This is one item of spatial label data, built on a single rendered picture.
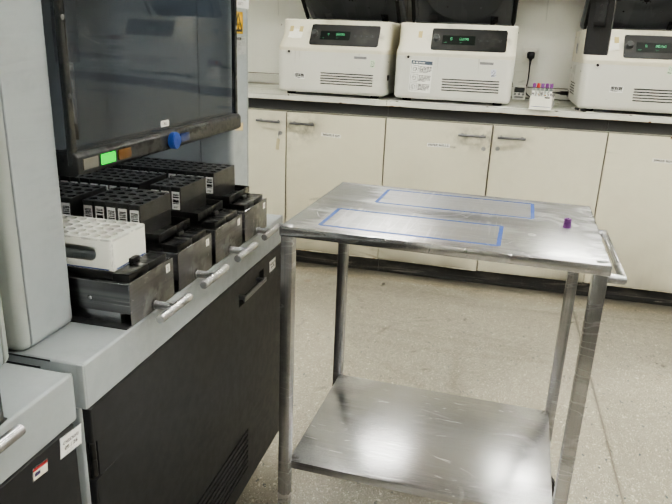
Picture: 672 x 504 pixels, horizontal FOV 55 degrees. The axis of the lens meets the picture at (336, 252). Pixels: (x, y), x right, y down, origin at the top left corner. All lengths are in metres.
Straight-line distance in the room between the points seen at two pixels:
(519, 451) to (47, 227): 1.12
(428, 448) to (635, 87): 2.12
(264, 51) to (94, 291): 3.12
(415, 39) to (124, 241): 2.37
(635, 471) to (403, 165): 1.77
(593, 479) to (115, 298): 1.49
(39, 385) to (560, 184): 2.68
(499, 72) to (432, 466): 2.09
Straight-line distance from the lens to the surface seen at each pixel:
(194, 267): 1.19
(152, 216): 1.19
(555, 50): 3.78
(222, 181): 1.46
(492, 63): 3.15
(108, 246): 1.02
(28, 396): 0.88
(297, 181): 3.37
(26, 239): 0.95
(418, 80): 3.18
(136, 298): 1.02
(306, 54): 3.29
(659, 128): 3.28
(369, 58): 3.21
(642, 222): 3.31
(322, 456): 1.50
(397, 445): 1.55
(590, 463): 2.14
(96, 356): 0.96
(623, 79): 3.20
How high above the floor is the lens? 1.16
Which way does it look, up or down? 18 degrees down
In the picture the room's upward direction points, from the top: 2 degrees clockwise
